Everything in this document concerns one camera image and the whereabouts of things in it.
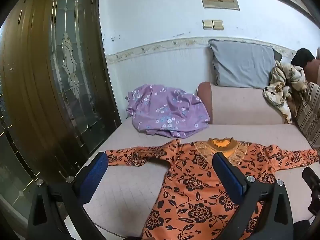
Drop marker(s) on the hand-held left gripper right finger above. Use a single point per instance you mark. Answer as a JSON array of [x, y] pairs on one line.
[[226, 177]]

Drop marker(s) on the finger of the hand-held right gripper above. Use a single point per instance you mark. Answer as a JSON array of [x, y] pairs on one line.
[[312, 178]]

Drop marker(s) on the brown striped cushion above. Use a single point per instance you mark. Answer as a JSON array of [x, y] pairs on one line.
[[318, 53], [308, 112]]

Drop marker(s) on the cream brown floral cloth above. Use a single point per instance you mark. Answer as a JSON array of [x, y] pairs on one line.
[[285, 85]]

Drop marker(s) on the beige wall switch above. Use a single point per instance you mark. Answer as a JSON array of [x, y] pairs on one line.
[[217, 24], [207, 24]]

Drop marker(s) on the purple floral garment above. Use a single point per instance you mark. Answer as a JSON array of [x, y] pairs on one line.
[[165, 110]]

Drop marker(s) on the pink brown sofa backrest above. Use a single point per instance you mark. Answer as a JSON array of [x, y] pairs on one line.
[[313, 71]]

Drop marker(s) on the pink quilted sofa seat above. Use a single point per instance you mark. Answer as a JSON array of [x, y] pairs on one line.
[[135, 190]]

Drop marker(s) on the orange black floral blouse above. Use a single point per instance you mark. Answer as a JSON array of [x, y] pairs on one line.
[[195, 180]]

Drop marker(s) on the pink sofa armrest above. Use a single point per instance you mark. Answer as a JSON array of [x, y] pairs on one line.
[[237, 105]]

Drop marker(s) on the black cloth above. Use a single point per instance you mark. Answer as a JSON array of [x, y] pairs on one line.
[[302, 56]]

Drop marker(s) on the grey pillow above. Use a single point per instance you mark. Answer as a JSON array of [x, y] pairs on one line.
[[242, 65]]

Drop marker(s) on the wooden door with patterned glass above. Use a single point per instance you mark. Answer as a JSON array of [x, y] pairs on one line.
[[37, 92]]

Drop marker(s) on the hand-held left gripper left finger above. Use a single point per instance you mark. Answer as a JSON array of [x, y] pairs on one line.
[[93, 177]]

